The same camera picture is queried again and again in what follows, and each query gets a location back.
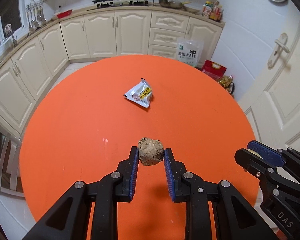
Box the kitchen window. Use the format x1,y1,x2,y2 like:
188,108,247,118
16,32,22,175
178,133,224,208
0,0,23,46

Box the medium ginger piece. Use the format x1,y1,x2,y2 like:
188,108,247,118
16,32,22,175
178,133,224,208
138,137,164,166

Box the silver foil sachet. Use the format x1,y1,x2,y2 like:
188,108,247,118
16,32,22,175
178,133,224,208
124,79,153,108

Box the red gift bag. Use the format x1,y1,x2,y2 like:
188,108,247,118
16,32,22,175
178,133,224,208
202,60,226,80

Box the white door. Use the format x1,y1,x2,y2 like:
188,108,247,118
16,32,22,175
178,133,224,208
239,10,300,152

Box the orange round table mat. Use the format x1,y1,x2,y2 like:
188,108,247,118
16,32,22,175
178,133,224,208
18,54,260,240

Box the door handle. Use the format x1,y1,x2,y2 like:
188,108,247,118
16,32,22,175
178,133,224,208
267,33,290,69

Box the white rice bag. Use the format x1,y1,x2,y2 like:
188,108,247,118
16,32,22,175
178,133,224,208
176,37,204,67

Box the red basin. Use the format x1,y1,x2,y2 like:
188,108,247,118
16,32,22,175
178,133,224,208
56,9,72,19

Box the steel wok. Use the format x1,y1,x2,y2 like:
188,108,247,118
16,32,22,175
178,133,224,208
159,0,191,9

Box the hanging utensil rack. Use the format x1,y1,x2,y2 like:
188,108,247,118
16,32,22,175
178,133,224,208
25,0,47,33

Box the gas stove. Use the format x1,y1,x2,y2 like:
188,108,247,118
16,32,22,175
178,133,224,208
87,0,154,11

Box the lower kitchen cabinets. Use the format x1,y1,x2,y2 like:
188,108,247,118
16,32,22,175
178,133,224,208
0,6,224,137

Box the metal shelf rack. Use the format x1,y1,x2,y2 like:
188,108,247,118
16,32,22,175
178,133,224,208
0,125,24,198

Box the condiment bottles group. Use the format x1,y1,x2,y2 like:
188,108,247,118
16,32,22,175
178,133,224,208
202,1,223,22

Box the sink faucet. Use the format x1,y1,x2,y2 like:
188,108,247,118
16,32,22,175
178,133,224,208
4,23,18,47

